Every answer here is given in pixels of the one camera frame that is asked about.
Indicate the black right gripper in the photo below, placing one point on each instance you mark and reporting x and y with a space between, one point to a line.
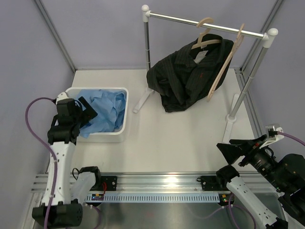
231 151

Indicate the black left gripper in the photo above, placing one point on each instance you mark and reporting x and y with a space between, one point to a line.
88 114

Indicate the light blue shirt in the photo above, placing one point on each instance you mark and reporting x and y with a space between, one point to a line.
110 108

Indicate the beige plastic hanger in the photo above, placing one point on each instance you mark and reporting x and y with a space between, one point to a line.
239 39

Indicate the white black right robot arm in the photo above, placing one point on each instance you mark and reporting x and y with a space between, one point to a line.
287 176

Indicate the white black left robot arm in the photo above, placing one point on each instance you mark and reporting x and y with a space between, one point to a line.
61 205

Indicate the dark striped shirt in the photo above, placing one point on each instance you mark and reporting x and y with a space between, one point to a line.
186 76

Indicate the white plastic bin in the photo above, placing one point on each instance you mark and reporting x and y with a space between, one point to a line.
113 137

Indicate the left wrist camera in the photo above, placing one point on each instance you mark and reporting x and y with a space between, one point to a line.
61 96

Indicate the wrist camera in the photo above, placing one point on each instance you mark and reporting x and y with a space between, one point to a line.
272 135
61 96

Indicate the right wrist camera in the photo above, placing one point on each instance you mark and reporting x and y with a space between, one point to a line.
272 135

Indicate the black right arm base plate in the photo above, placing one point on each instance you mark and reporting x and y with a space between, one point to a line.
210 183

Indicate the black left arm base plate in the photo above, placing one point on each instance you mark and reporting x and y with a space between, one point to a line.
107 183

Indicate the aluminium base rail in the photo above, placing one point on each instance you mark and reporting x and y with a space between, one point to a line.
180 182

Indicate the white slotted cable duct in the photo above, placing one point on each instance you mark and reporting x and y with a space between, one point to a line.
153 198

